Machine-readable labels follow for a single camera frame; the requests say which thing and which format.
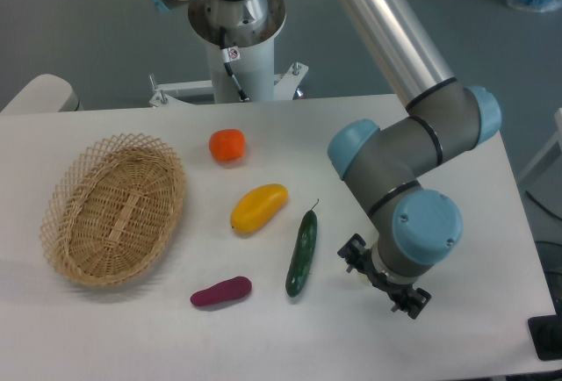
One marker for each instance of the purple sweet potato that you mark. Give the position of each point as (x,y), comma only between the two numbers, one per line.
(225,291)

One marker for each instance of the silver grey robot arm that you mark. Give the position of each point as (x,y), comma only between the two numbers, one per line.
(417,228)

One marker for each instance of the woven wicker basket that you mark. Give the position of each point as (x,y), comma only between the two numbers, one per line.
(114,211)

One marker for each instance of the white furniture at right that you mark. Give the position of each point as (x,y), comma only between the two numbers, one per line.
(546,155)

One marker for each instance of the green bok choy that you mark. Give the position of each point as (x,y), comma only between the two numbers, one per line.
(364,279)

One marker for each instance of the black device at edge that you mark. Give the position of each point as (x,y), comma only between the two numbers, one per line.
(545,333)

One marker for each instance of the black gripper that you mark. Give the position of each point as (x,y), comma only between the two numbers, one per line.
(404,297)

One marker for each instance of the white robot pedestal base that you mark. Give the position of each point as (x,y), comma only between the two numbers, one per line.
(239,40)

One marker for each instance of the white chair back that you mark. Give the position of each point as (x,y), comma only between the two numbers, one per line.
(44,94)

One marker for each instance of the dark green cucumber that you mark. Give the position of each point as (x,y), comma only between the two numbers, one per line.
(302,255)

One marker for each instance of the yellow mango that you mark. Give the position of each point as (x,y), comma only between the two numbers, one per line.
(258,207)

